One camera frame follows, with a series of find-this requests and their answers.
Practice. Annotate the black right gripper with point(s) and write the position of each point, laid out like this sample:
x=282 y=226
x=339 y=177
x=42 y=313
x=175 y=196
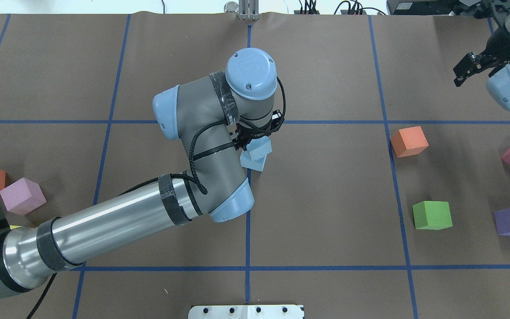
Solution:
x=497 y=46

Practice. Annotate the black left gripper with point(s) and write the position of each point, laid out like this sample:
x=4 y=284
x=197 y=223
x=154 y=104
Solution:
x=242 y=142

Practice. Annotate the light blue foam block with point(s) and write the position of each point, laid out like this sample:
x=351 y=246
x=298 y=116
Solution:
x=253 y=164
x=257 y=149

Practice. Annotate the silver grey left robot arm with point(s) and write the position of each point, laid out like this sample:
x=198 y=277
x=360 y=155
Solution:
x=213 y=117

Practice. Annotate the green foam block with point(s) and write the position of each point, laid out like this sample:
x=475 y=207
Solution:
x=432 y=215

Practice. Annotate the white metal mounting plate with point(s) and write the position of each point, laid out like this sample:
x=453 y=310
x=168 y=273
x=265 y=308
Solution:
x=265 y=311

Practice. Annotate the pink foam block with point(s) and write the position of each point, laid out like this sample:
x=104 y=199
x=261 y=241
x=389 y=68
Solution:
x=22 y=197

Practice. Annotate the metal bracket at table edge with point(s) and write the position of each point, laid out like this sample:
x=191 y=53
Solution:
x=248 y=10

